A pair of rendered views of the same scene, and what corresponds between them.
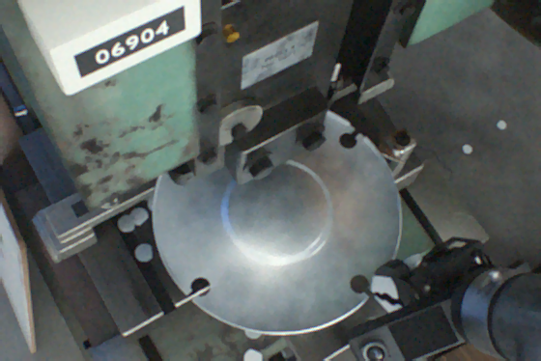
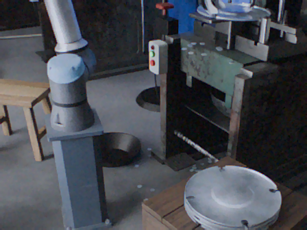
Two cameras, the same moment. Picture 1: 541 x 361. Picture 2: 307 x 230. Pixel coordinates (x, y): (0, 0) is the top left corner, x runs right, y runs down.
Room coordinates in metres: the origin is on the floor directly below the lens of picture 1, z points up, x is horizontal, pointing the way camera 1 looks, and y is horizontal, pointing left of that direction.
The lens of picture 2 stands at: (0.20, -1.61, 1.11)
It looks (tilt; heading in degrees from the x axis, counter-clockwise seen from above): 31 degrees down; 91
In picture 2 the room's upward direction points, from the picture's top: 3 degrees clockwise
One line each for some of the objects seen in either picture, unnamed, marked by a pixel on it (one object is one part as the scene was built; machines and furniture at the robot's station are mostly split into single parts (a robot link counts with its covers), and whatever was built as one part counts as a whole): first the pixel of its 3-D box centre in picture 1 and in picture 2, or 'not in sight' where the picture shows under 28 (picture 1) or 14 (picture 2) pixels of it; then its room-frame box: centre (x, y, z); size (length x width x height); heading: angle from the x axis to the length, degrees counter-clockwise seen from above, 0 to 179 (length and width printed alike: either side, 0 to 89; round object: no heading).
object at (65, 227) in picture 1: (100, 197); not in sight; (0.28, 0.19, 0.76); 0.17 x 0.06 x 0.10; 130
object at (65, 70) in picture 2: not in sight; (67, 77); (-0.26, -0.39, 0.62); 0.13 x 0.12 x 0.14; 94
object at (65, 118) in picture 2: not in sight; (71, 109); (-0.26, -0.40, 0.50); 0.15 x 0.15 x 0.10
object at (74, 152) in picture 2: not in sight; (79, 173); (-0.26, -0.40, 0.23); 0.19 x 0.19 x 0.45; 24
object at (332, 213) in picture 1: (277, 209); (233, 11); (0.30, -0.02, 0.78); 0.29 x 0.29 x 0.01
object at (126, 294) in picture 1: (222, 160); (252, 34); (0.39, 0.06, 0.68); 0.45 x 0.30 x 0.06; 130
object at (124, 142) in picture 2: not in sight; (112, 152); (-0.26, 0.06, 0.04); 0.30 x 0.30 x 0.07
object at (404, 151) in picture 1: (394, 152); (264, 29); (0.41, -0.15, 0.75); 0.03 x 0.03 x 0.10; 40
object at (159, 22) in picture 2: not in sight; (167, 37); (0.02, 0.15, 0.62); 0.10 x 0.06 x 0.20; 130
